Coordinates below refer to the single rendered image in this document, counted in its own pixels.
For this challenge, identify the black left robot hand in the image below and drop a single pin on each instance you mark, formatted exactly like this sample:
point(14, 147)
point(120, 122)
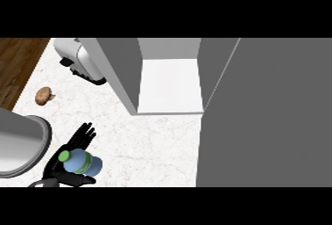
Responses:
point(81, 137)

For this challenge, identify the blue water bottle green cap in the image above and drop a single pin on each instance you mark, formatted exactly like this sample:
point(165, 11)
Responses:
point(82, 162)

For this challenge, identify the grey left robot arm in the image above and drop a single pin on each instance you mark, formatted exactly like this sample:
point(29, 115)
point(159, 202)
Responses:
point(44, 183)

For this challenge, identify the grey open cabinet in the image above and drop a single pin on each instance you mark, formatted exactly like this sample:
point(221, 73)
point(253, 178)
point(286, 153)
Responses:
point(169, 82)

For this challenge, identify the grey metal pot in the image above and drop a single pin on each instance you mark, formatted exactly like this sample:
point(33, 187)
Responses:
point(20, 146)

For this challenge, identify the brown mushroom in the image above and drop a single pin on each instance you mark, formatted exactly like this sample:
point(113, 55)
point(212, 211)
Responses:
point(44, 95)

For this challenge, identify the white toaster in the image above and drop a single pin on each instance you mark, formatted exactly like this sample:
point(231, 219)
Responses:
point(81, 60)

